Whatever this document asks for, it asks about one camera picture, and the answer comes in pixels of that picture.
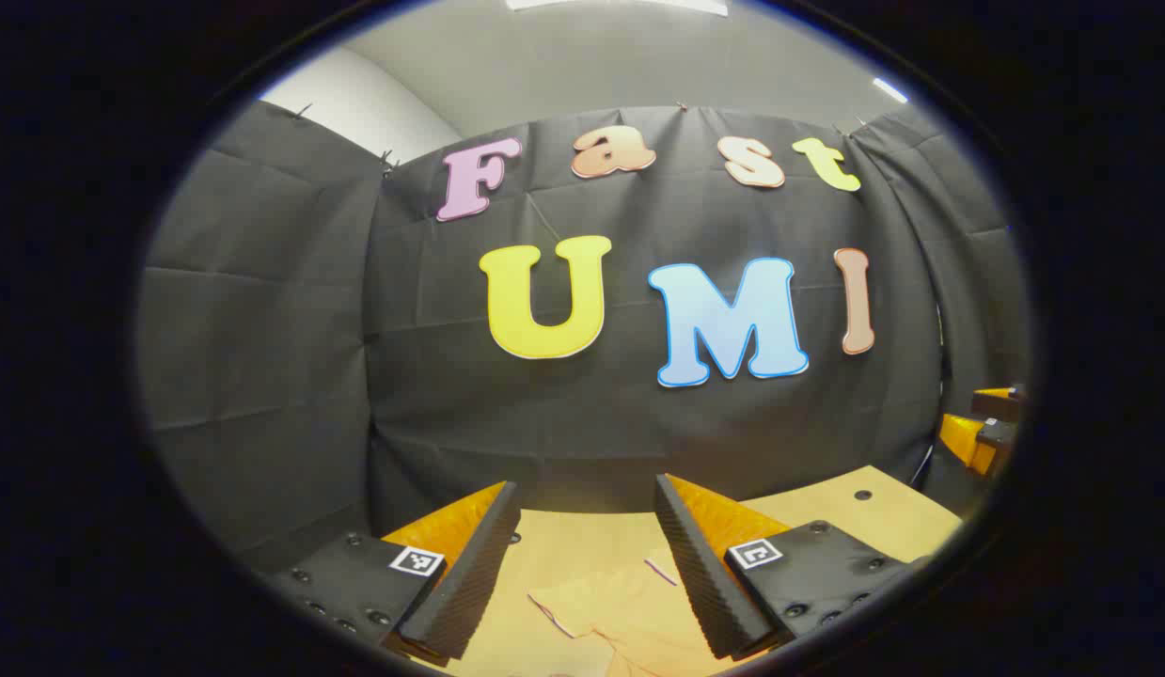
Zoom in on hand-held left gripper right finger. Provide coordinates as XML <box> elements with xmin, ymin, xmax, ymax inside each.
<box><xmin>653</xmin><ymin>473</ymin><xmax>931</xmax><ymax>661</ymax></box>

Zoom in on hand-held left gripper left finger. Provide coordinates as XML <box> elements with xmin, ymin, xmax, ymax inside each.
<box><xmin>258</xmin><ymin>480</ymin><xmax>524</xmax><ymax>670</ymax></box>

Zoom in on orange T-shirt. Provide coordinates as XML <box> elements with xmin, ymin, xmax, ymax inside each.
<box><xmin>527</xmin><ymin>555</ymin><xmax>724</xmax><ymax>677</ymax></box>

